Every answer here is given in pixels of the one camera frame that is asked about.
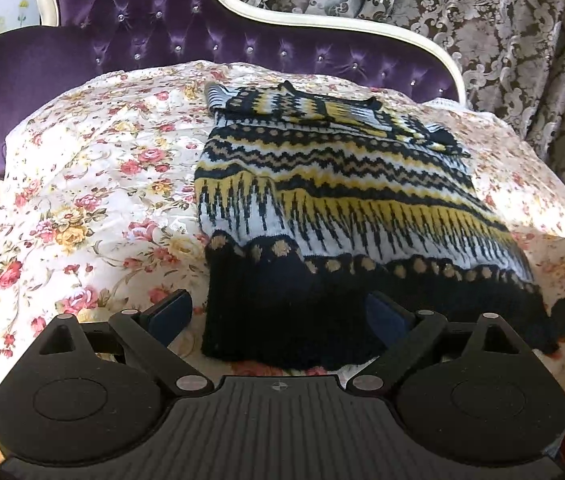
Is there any purple tufted velvet headboard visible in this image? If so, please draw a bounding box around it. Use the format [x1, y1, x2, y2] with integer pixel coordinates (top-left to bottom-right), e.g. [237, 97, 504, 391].
[0, 0, 465, 181]

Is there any floral bedspread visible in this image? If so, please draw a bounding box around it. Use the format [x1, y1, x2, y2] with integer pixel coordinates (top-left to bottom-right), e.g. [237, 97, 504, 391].
[0, 61, 565, 382]

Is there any yellow black patterned knit sweater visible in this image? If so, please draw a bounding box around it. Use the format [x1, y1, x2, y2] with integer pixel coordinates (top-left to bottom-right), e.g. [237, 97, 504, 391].
[194, 82, 558, 370]

